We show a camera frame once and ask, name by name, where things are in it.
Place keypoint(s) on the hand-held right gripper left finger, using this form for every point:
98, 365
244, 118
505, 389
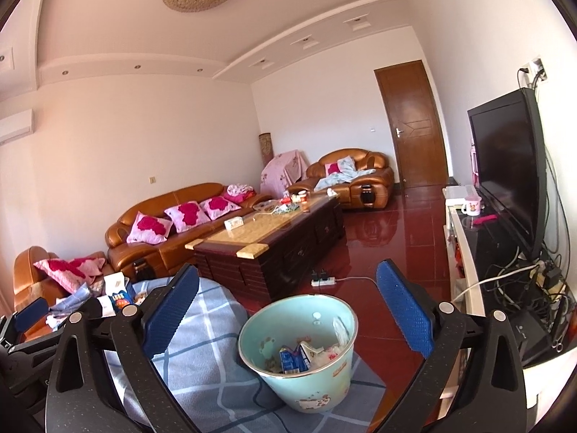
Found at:
171, 306

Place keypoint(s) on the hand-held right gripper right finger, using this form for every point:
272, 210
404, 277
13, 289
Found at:
403, 306

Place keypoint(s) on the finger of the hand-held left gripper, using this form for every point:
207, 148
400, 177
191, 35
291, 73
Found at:
30, 315

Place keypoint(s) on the light green waste bin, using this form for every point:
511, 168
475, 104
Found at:
311, 392

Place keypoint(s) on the orange leather chaise sofa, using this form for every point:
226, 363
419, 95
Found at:
27, 270

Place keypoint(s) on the blue checked folded clothes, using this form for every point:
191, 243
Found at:
76, 302

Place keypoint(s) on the blue white yogurt carton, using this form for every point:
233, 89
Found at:
119, 300

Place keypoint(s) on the blue checked tablecloth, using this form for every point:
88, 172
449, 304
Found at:
212, 347

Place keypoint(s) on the orange leather long sofa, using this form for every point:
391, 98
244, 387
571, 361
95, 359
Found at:
126, 257

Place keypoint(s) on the white power strip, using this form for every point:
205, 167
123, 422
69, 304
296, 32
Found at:
323, 281

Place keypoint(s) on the white television stand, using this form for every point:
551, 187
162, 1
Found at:
478, 243

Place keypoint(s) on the white tissue box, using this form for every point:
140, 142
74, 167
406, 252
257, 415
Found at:
233, 223

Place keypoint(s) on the dark wooden coffee table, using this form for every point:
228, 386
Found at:
270, 252

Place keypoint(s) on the pink flat object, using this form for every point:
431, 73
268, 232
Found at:
484, 221

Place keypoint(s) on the white pink mug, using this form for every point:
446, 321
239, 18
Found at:
472, 206

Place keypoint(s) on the white flat device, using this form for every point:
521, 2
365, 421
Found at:
457, 193

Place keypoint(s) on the orange leather armchair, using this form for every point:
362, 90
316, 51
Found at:
378, 180

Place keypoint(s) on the black set-top box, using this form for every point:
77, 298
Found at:
532, 336

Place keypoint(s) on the folded pink blanket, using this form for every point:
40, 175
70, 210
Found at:
240, 191

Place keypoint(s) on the clear plastic wrap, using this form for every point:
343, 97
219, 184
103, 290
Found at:
266, 207

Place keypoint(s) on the orange jar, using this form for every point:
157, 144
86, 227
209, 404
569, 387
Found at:
306, 203

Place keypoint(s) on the light blue cloth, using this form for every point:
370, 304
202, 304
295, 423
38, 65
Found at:
347, 176

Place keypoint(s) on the small pink floral pillow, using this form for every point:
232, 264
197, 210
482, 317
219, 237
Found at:
334, 168

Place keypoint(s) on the pile of small packets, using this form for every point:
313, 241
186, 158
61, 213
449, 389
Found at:
288, 203

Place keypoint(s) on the black flat television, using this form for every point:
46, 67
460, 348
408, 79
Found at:
505, 167

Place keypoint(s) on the pink floral cover cloth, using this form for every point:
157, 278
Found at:
284, 171

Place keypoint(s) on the rolled beige mat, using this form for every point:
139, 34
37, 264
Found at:
266, 149

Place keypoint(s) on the brown wooden door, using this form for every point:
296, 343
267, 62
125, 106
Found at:
410, 121

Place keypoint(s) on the white air conditioner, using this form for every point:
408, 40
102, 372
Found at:
16, 126

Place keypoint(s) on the wall socket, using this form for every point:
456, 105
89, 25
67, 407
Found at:
536, 70

